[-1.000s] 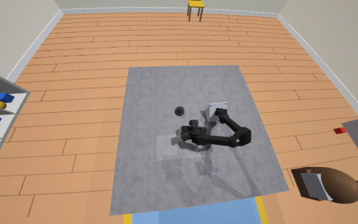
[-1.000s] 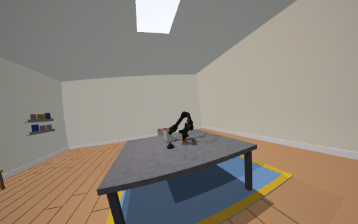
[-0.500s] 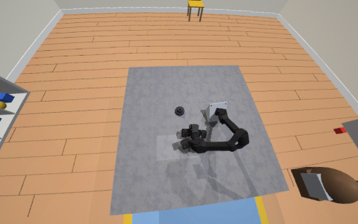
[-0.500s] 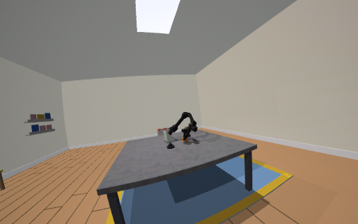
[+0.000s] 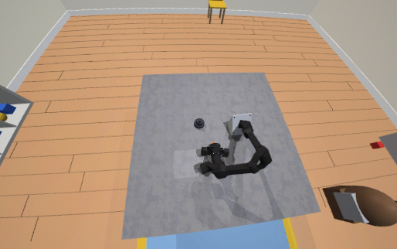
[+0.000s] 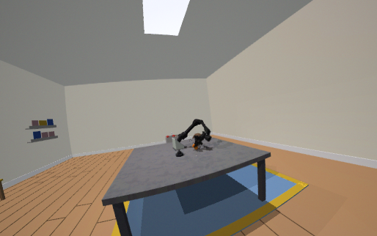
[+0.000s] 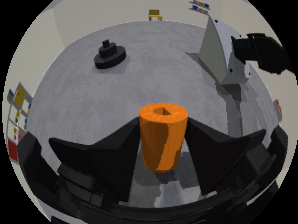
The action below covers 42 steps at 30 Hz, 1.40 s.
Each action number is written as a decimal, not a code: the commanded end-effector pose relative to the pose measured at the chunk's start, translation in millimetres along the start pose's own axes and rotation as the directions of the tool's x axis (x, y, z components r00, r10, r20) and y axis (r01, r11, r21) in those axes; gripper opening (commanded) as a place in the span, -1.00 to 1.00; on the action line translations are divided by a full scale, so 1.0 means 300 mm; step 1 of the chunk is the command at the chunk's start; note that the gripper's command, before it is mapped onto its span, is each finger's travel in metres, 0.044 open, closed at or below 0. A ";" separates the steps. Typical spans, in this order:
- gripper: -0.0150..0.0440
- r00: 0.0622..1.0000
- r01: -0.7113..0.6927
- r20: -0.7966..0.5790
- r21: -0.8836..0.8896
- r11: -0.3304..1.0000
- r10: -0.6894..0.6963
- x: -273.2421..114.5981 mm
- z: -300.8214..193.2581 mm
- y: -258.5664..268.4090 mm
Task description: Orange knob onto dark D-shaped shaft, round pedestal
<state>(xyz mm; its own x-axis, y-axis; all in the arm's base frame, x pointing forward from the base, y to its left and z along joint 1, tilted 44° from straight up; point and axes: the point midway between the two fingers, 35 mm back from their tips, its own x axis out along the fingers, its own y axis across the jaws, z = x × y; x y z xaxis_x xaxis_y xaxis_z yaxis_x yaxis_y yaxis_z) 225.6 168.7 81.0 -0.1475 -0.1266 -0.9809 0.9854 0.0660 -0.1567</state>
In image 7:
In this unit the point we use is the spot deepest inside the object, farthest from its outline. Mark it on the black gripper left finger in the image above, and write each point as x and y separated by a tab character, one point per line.
112	159

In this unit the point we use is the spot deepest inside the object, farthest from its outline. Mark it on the orange knob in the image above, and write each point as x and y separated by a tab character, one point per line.
163	128

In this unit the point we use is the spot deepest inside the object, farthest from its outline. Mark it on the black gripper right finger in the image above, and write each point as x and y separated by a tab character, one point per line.
215	154

